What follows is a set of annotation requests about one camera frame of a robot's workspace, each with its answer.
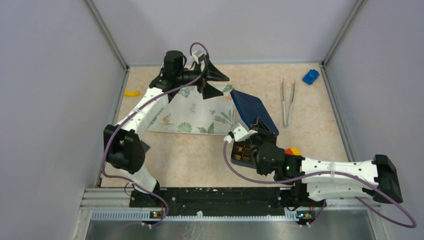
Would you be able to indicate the yellow toy brick right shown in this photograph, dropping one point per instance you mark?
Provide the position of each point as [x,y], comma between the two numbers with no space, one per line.
[295,151]

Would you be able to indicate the silver metal tongs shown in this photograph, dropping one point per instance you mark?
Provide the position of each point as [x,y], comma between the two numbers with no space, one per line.
[287,104]

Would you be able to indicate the dark blue box lid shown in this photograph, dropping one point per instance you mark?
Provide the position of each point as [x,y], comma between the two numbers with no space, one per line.
[250,108]

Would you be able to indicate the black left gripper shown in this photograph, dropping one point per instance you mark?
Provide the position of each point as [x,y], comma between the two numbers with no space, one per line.
[211,73]

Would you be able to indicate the white leaf-print tray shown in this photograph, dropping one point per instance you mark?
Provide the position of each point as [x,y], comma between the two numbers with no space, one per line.
[189,113]

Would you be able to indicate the orange toy brick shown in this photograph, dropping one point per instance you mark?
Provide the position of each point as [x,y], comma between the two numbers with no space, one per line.
[289,151]

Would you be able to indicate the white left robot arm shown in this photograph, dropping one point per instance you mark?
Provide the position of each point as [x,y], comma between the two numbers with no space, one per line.
[122,144]

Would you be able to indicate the grey building baseplate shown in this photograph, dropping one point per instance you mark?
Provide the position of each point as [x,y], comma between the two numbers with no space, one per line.
[145,146]

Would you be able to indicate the blue chocolate box with insert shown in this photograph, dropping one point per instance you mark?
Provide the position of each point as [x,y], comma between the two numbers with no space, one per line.
[241,154]

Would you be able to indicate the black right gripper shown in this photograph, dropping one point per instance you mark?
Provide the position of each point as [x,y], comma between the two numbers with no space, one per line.
[262,130]

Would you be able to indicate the yellow toy brick back-left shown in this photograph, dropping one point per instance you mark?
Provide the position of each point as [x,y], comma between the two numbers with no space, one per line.
[128,93]

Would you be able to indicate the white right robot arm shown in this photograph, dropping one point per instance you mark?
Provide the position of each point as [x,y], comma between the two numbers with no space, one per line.
[375,179]

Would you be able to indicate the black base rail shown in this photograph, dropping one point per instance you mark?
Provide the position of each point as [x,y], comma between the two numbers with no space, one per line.
[224,201]

